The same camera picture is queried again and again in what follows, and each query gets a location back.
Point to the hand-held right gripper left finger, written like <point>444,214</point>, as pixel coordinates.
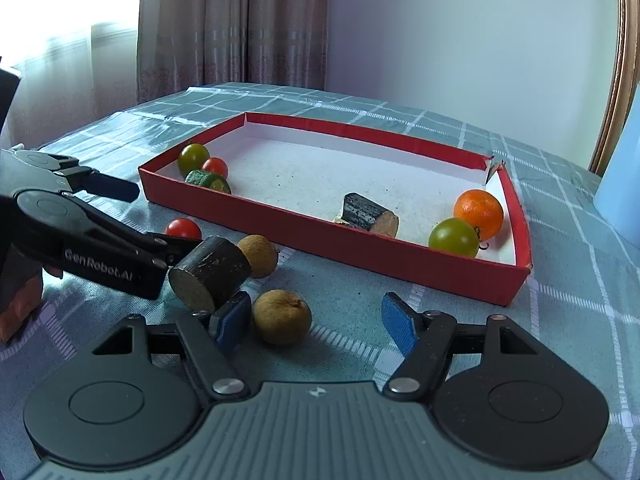
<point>232,317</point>

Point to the blue electric kettle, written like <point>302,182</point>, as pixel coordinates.
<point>620,195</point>

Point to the green tomato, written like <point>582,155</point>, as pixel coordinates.
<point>193,157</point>
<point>454,237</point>

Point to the gold wooden frame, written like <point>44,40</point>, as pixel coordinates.
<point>617,85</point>

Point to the person's left hand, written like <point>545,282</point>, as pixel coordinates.
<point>22,310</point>

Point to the red cardboard box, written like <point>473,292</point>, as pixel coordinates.
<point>300,170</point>

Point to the white sheer curtain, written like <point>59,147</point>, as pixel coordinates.
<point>75,85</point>

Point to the green cucumber piece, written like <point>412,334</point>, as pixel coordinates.
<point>207,181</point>

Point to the brown longan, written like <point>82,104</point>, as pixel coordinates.
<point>257,255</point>
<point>281,317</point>

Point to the dark sugarcane piece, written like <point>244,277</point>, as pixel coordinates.
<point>370,215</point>
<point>210,272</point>

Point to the orange mandarin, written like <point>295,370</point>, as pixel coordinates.
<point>478,212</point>

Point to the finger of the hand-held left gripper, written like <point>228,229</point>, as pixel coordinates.
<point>150,245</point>
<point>110,187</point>

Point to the dark grey object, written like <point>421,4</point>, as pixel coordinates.
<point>7,95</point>

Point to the red cherry tomato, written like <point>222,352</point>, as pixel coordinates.
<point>215,166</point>
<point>183,229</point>

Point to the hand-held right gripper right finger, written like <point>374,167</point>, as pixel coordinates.
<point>400,325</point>

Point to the pink patterned curtain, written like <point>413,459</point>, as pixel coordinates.
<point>225,35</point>

